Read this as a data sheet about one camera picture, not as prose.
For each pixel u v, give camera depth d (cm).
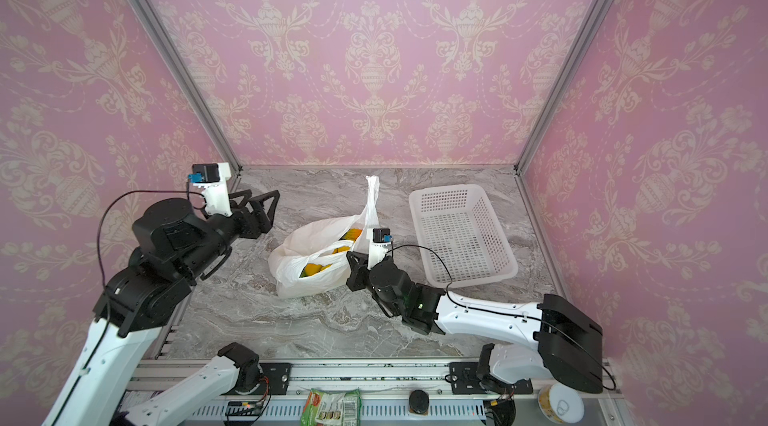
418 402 70
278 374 75
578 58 86
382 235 64
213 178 48
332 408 69
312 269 68
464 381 73
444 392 73
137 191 44
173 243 41
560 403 66
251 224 52
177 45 87
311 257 69
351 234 82
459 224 103
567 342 41
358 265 70
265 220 53
